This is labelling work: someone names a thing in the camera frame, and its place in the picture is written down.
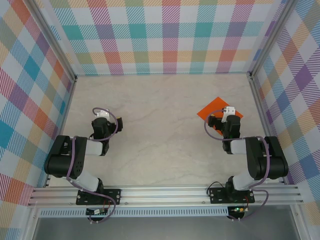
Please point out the orange square paper sheet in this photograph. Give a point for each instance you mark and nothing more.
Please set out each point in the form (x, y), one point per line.
(212, 107)

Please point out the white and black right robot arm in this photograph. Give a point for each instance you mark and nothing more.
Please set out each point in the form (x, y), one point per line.
(272, 162)

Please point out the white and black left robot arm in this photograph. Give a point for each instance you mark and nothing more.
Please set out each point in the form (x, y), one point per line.
(60, 155)

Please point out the small circuit board green light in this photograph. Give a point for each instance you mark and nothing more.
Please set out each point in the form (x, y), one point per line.
(238, 209)

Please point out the small black circuit board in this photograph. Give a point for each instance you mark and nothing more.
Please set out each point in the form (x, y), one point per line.
(96, 212)

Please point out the grey metal shelf plate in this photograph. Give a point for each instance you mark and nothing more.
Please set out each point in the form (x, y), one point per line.
(162, 230)

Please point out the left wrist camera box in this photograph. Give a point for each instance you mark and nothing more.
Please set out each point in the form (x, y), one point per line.
(103, 113)

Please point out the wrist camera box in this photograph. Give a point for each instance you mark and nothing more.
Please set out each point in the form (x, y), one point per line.
(103, 113)
(228, 110)

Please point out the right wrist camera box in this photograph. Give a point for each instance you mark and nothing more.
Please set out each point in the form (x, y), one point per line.
(228, 110)

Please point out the aluminium side rail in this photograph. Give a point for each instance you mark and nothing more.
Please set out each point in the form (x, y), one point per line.
(63, 125)
(265, 125)

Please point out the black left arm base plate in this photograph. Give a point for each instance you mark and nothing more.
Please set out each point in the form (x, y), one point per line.
(112, 196)

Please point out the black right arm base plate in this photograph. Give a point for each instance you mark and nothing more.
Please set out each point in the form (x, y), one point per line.
(217, 196)

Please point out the long aluminium mounting rail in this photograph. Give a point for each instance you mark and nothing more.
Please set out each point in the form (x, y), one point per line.
(162, 196)

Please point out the tall aluminium frame post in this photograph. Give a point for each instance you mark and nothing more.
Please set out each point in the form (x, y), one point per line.
(272, 37)
(52, 40)

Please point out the short aluminium frame leg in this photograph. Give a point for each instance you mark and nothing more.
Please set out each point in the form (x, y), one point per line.
(298, 222)
(30, 225)

